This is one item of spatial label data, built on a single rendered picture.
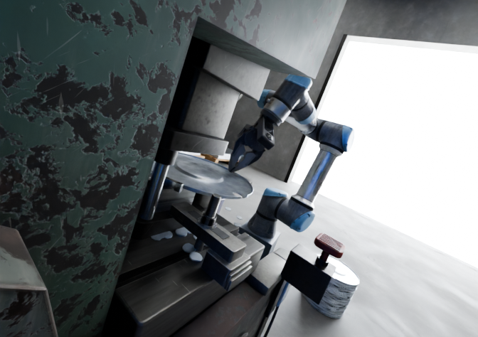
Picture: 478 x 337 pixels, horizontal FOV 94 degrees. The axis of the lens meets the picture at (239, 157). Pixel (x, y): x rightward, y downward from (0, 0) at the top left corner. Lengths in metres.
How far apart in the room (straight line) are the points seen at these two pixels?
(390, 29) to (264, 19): 5.32
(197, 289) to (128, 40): 0.30
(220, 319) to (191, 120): 0.34
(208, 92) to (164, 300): 0.31
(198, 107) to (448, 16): 5.41
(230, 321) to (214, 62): 0.42
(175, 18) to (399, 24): 5.47
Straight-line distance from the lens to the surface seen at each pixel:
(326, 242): 0.54
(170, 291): 0.34
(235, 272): 0.37
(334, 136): 1.10
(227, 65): 0.40
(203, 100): 0.40
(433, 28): 5.55
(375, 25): 5.66
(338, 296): 1.71
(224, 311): 0.47
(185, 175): 0.52
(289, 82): 0.70
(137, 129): 0.20
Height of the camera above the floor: 0.94
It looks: 9 degrees down
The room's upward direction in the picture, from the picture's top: 20 degrees clockwise
